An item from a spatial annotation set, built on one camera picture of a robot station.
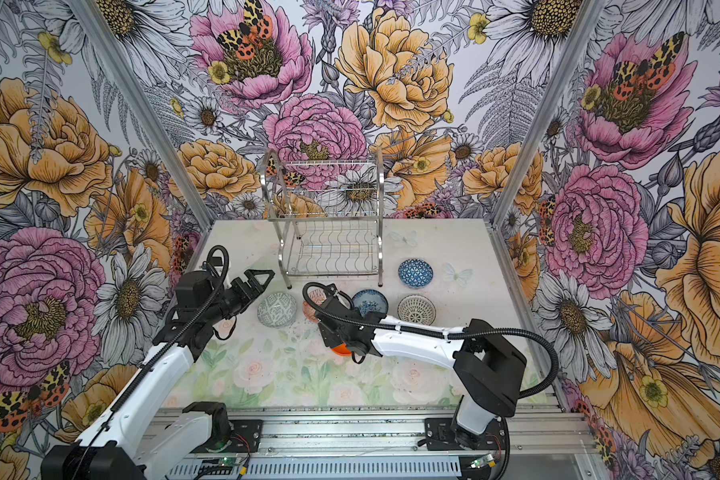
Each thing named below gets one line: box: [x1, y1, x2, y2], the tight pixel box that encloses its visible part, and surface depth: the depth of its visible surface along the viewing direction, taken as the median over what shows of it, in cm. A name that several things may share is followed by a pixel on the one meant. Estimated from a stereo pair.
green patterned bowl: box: [257, 292, 297, 329], surface depth 96 cm
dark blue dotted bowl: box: [398, 258, 433, 289], surface depth 106 cm
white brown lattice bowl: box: [397, 294, 437, 326], surface depth 96 cm
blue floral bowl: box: [352, 289, 389, 316], surface depth 98 cm
